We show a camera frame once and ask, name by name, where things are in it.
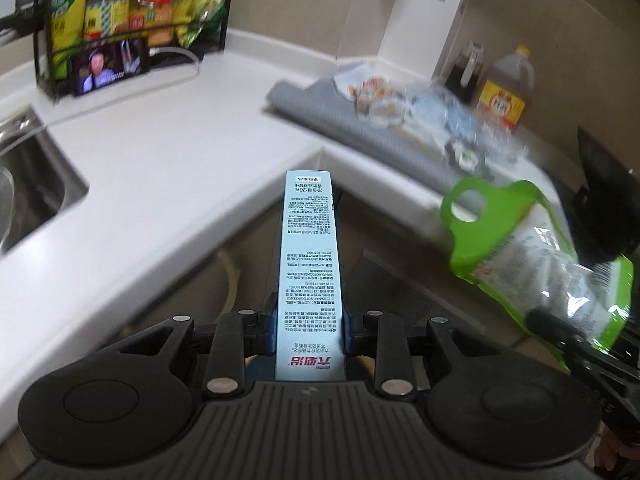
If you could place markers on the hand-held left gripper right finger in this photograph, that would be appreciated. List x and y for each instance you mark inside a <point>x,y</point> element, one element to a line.
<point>346,335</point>

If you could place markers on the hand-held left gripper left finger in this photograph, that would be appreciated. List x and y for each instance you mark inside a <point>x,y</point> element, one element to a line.
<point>271,332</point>

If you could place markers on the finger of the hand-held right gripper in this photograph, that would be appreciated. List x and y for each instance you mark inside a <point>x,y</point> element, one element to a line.
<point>607,210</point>
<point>550,324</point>

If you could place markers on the light blue carton box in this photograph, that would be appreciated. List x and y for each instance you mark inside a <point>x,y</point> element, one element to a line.
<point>310,260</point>

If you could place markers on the green plastic pouch bag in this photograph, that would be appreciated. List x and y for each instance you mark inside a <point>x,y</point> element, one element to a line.
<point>510,245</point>

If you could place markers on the clear plastic wrap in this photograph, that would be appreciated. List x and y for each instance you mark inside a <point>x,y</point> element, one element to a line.
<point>500,140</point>

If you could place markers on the person's right hand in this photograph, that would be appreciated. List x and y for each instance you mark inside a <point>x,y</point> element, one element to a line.
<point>612,452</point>

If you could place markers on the beige cabinet door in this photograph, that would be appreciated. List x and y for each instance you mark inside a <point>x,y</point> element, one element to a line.
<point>360,230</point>
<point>240,260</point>

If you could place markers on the brown jug yellow cap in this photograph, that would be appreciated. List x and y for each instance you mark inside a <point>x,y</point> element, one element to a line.
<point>500,105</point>

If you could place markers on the dark sauce dispenser bottle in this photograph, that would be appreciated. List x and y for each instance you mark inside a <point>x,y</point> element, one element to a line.
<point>462,80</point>

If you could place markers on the grey ribbed mat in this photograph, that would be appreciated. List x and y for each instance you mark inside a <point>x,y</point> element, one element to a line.
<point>350,135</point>

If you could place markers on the orange printed snack wrapper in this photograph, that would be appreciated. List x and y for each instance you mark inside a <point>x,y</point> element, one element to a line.
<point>382,100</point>

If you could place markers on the white vented pipe casing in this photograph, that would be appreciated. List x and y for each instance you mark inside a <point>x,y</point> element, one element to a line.
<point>415,30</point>

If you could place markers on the stainless steel sink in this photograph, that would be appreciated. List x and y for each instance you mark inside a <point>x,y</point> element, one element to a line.
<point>40,180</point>

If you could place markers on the black smartphone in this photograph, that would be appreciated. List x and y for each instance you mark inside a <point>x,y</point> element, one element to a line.
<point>107,67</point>

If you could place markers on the yellow green snack bag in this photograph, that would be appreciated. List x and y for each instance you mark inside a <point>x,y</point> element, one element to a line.
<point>197,5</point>

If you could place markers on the clear bottle yellow label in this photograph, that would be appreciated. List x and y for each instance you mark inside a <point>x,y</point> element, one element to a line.
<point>105,15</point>

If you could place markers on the green yellow detergent bottle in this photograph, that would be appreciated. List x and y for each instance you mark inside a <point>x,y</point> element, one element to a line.
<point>67,0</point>

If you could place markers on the black bar-shaped object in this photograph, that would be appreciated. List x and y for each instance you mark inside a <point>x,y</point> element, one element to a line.
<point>17,24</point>

